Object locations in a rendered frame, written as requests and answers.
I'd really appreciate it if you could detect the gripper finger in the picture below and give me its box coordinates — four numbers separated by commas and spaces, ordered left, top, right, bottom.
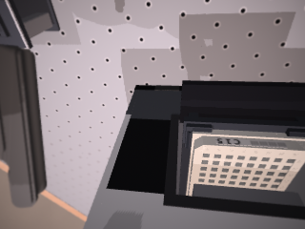
0, 44, 47, 208

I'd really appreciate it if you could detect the black plate nest on grey legs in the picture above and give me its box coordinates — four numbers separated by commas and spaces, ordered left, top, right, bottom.
0, 0, 60, 49

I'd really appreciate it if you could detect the grey perforated base plate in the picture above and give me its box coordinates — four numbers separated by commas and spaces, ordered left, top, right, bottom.
30, 0, 305, 217

